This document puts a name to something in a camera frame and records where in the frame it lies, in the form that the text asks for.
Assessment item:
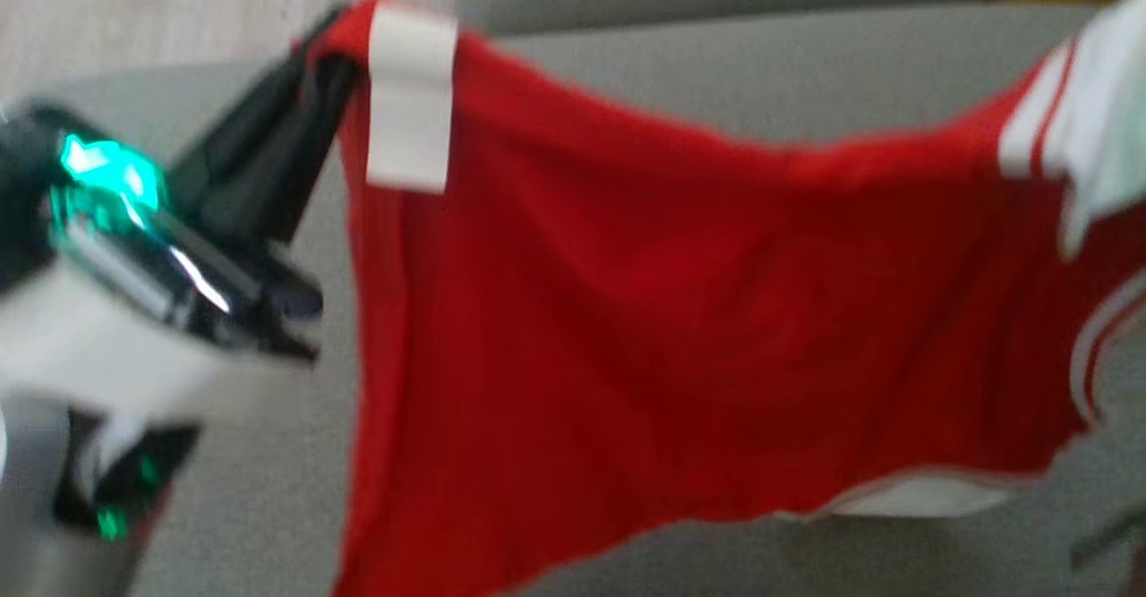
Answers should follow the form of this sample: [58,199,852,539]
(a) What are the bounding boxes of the grey sofa seat cushion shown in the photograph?
[49,2,1146,597]

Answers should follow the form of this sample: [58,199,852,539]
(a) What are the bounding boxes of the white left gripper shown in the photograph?
[0,4,361,423]

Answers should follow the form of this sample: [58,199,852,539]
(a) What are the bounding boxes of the red jersey with white sleeves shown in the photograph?
[303,0,1146,597]

